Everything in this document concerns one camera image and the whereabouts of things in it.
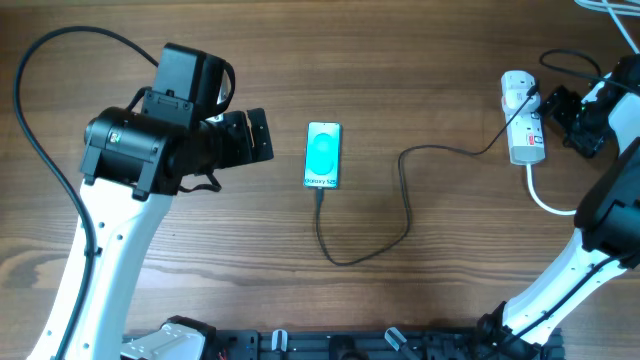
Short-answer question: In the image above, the black USB-C charging cable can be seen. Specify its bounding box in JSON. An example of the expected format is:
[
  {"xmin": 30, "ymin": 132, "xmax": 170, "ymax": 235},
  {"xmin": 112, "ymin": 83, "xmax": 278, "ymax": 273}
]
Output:
[{"xmin": 314, "ymin": 83, "xmax": 541, "ymax": 267}]

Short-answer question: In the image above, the Galaxy S25 smartphone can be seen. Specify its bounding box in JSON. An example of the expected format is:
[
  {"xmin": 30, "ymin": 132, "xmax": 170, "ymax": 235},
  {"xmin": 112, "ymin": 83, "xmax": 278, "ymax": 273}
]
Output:
[{"xmin": 303, "ymin": 122, "xmax": 342, "ymax": 189}]

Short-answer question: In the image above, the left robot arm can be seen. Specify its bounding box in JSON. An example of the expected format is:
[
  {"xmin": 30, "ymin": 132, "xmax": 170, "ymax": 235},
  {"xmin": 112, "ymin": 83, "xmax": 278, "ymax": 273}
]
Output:
[{"xmin": 31, "ymin": 44, "xmax": 274, "ymax": 359}]

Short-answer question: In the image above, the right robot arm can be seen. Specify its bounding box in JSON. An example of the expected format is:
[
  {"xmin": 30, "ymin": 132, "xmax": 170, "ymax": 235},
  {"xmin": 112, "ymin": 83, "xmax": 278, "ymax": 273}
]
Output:
[{"xmin": 472, "ymin": 54, "xmax": 639, "ymax": 359}]

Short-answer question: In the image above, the white USB charger plug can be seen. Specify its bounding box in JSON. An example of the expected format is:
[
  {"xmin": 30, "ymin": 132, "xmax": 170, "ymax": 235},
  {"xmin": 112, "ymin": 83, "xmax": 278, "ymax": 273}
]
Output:
[{"xmin": 501, "ymin": 84, "xmax": 541, "ymax": 114}]

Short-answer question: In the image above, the white power strip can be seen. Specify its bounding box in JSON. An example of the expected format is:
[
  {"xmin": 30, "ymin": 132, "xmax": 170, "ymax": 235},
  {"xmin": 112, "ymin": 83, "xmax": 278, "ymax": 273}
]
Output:
[{"xmin": 501, "ymin": 70, "xmax": 545, "ymax": 166}]

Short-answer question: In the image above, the white power strip cord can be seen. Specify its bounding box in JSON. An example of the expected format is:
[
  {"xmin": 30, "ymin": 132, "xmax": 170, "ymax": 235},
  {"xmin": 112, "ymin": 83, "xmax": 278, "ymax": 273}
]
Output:
[{"xmin": 525, "ymin": 0, "xmax": 640, "ymax": 217}]

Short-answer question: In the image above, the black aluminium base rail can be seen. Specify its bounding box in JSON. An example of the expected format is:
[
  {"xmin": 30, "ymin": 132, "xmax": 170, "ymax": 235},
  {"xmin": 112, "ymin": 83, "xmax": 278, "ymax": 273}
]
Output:
[{"xmin": 119, "ymin": 327, "xmax": 566, "ymax": 360}]

